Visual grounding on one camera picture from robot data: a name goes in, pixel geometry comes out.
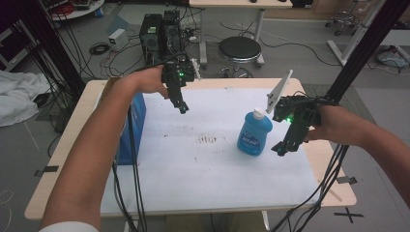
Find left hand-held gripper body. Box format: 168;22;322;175
160;53;201;95

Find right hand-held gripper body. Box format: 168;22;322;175
266;69;323;136

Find blue bottle with white cap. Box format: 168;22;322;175
237;107;274;158

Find person's left hand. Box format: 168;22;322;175
127;65;171;100

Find person's right hand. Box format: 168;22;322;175
304;104;357;147

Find light wooden table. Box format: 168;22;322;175
24;77;358;221

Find black computer tower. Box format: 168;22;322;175
160;10;184;63
138;13;164;66

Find blue box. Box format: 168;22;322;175
115;92;147;166

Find grey tape strip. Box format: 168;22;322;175
336;175;359;186

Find black round stool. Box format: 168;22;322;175
218;36;263;79

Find small white box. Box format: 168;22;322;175
107;28;130;52

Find white table mat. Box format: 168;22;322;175
100;87;322;216

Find black tape cross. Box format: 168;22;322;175
333;206;366;224

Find white stand leg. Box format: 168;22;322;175
326;0;389;68

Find office chair base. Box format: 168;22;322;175
324;10;362;37

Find round white table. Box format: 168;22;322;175
43;0;106;22

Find person's olive pants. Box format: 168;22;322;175
164;212;266;232

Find black tape strip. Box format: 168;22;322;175
33;164;60;178

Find white cloth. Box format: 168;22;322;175
0;70;50;128

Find white sleeve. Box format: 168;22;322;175
38;220;100;232

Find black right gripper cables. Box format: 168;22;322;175
270;144;351;232

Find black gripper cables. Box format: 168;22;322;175
270;144;351;232
110;104;149;232

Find coiled black cable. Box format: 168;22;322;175
88;42;111;56

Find black frame post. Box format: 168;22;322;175
324;0;410;104
17;0;87;100

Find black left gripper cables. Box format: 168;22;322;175
110;104;149;232

